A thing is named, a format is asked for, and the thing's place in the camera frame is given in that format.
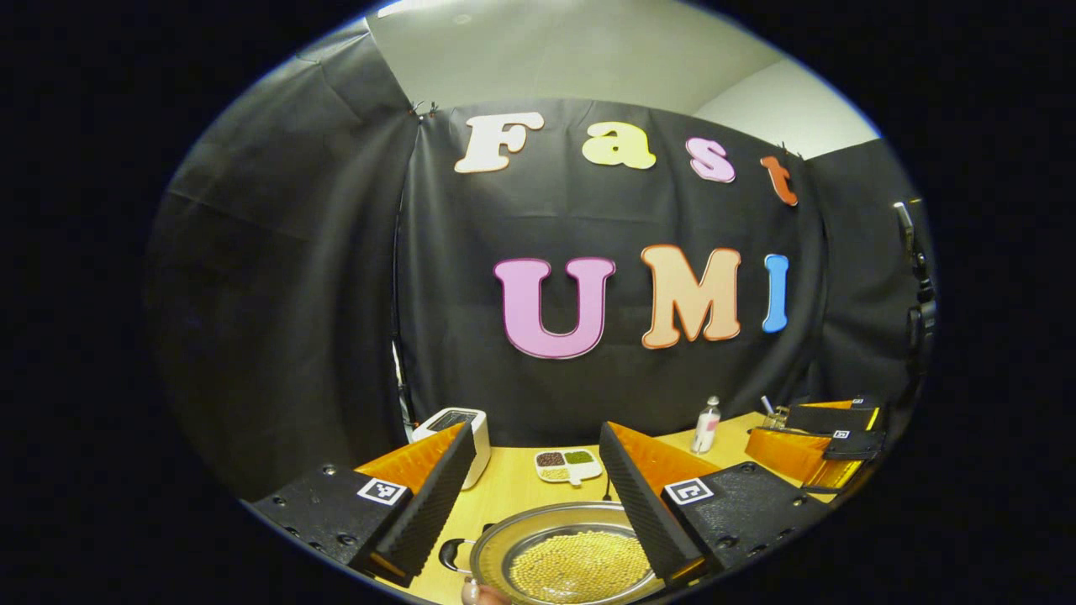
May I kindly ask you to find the clear bottle pink label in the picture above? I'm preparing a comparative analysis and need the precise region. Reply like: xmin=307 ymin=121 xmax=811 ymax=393
xmin=691 ymin=396 xmax=722 ymax=455

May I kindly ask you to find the pile of yellow beans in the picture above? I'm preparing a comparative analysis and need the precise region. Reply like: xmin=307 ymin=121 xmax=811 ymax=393
xmin=509 ymin=529 xmax=655 ymax=604

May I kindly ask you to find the white divided dish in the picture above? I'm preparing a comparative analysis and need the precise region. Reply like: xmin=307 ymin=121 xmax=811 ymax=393
xmin=534 ymin=449 xmax=604 ymax=487

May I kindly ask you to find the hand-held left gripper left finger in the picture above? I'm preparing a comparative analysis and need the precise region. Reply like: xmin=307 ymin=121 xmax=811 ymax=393
xmin=251 ymin=420 xmax=477 ymax=587

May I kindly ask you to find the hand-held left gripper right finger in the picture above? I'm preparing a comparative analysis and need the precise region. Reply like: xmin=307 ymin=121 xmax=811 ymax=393
xmin=600 ymin=422 xmax=833 ymax=587

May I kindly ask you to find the stainless steel pot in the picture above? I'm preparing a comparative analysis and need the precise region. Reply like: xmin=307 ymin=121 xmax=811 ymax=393
xmin=437 ymin=502 xmax=673 ymax=605

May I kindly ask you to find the white toaster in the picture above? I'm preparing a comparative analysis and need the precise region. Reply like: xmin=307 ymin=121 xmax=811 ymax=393
xmin=410 ymin=408 xmax=492 ymax=490

